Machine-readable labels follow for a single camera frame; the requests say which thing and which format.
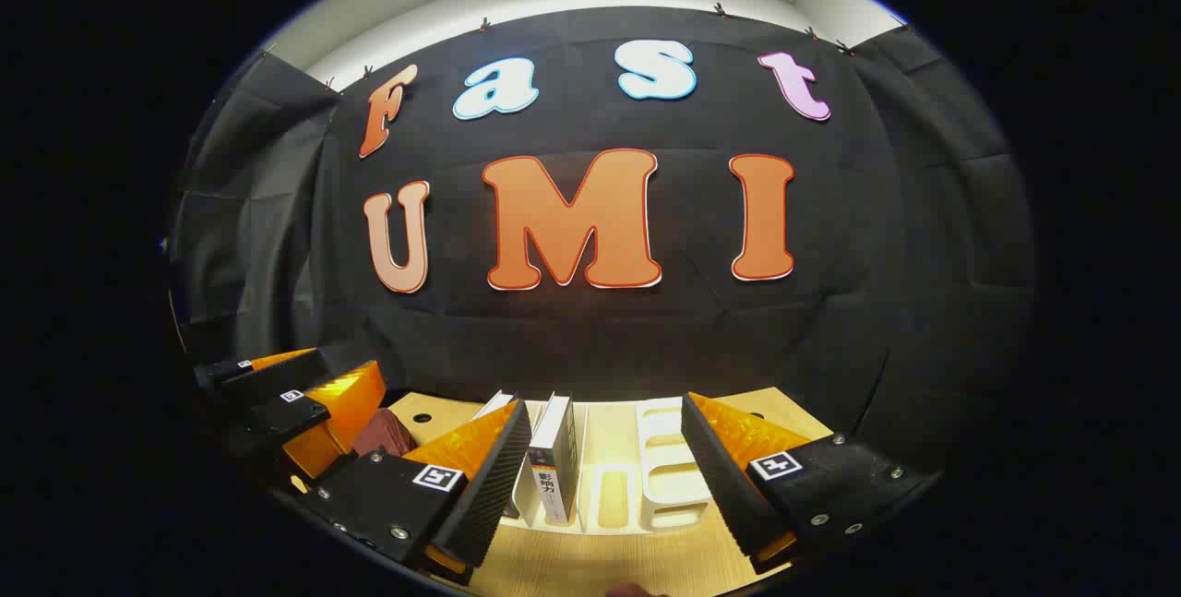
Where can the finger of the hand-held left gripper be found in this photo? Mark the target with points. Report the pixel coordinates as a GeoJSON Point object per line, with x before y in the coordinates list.
{"type": "Point", "coordinates": [277, 414]}
{"type": "Point", "coordinates": [277, 372]}

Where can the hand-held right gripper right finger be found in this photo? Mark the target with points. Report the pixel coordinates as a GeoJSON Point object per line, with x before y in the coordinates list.
{"type": "Point", "coordinates": [715, 477]}

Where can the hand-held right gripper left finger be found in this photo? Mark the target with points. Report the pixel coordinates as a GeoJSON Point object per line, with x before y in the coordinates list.
{"type": "Point", "coordinates": [489, 477]}

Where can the black and white book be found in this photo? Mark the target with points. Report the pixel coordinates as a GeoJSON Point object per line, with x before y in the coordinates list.
{"type": "Point", "coordinates": [554, 459]}

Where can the blue cover book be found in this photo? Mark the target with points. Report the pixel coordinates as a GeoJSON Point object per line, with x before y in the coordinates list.
{"type": "Point", "coordinates": [494, 405]}

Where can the dark red schoolbag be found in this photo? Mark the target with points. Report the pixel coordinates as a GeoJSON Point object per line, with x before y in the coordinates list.
{"type": "Point", "coordinates": [383, 435]}

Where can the white plastic bookshelf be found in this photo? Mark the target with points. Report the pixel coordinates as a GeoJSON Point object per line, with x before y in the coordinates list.
{"type": "Point", "coordinates": [604, 431]}

